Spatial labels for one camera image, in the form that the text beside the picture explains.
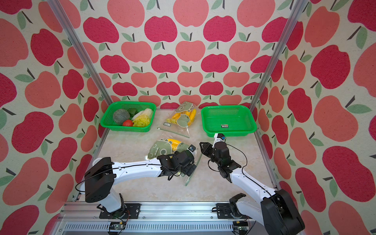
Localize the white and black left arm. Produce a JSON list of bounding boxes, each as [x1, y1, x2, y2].
[[78, 145, 196, 219]]

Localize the yellow-green cabbage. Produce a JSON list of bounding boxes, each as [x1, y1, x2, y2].
[[132, 108, 153, 127]]

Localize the zip-top bag with dinosaur print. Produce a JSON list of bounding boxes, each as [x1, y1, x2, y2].
[[145, 138, 202, 186]]

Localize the green basket with vegetables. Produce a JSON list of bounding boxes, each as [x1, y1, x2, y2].
[[100, 101, 156, 132]]

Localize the green broccoli head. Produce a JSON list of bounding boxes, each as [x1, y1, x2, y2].
[[113, 109, 130, 125]]

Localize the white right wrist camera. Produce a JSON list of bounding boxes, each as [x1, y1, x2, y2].
[[213, 133, 226, 145]]

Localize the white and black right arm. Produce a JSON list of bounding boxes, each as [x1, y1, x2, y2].
[[200, 142, 306, 235]]

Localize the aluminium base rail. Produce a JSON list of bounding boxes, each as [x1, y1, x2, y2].
[[48, 202, 267, 235]]

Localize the empty green plastic basket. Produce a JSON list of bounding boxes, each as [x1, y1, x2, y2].
[[201, 105, 257, 137]]

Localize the yellow banana bunch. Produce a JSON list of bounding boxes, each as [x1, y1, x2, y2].
[[164, 139, 182, 149]]

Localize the bananas in far bag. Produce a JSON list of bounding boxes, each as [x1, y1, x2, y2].
[[166, 109, 197, 128]]

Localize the green pepper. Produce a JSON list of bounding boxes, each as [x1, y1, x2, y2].
[[127, 108, 139, 117]]

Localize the red tomato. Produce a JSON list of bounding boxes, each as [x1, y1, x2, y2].
[[122, 119, 134, 127]]

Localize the aluminium frame post left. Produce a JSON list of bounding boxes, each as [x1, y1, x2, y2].
[[46, 0, 114, 105]]

